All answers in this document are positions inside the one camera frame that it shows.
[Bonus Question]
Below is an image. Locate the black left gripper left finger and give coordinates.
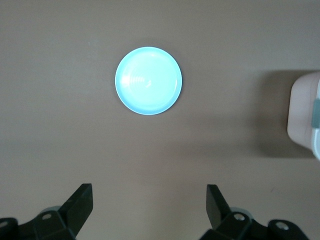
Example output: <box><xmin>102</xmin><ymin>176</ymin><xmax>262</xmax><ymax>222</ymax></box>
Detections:
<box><xmin>0</xmin><ymin>183</ymin><xmax>94</xmax><ymax>240</ymax></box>

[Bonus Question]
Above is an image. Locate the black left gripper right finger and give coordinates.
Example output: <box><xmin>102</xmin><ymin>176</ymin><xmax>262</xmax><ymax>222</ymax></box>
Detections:
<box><xmin>201</xmin><ymin>184</ymin><xmax>308</xmax><ymax>240</ymax></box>

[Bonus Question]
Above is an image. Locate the white plastic container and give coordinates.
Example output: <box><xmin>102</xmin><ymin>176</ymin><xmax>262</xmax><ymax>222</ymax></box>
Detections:
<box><xmin>286</xmin><ymin>72</ymin><xmax>320</xmax><ymax>151</ymax></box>

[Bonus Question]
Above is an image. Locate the light blue round plate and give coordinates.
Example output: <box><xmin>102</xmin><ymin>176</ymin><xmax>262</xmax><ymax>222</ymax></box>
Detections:
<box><xmin>114</xmin><ymin>46</ymin><xmax>183</xmax><ymax>116</ymax></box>

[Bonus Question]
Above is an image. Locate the white lid with grey handle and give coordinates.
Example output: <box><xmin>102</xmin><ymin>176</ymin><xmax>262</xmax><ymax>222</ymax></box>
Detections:
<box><xmin>309</xmin><ymin>74</ymin><xmax>320</xmax><ymax>161</ymax></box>

